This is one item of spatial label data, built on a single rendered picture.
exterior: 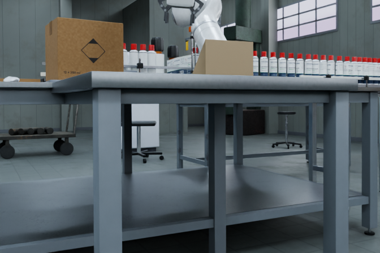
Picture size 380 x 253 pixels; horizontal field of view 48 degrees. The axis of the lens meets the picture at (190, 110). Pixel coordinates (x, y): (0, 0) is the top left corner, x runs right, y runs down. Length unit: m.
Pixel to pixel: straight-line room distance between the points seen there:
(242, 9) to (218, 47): 8.51
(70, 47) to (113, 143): 0.89
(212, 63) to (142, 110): 4.85
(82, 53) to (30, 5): 10.41
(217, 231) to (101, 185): 1.01
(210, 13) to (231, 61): 0.30
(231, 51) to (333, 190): 0.63
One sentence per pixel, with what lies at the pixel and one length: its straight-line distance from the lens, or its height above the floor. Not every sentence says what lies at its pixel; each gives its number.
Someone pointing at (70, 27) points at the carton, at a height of 1.08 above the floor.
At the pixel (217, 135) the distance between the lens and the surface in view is 1.93.
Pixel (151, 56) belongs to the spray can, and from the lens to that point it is 2.43.
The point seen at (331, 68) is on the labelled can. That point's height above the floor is 0.99.
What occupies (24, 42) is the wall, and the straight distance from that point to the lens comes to 12.12.
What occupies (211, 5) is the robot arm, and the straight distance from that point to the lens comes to 1.90.
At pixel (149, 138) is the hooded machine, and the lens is 6.48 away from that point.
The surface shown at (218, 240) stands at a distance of 2.02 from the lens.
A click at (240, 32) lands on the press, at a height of 2.35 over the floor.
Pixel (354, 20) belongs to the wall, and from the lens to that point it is 8.83.
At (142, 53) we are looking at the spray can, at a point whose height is 1.03.
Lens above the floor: 0.75
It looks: 1 degrees down
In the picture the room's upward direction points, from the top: straight up
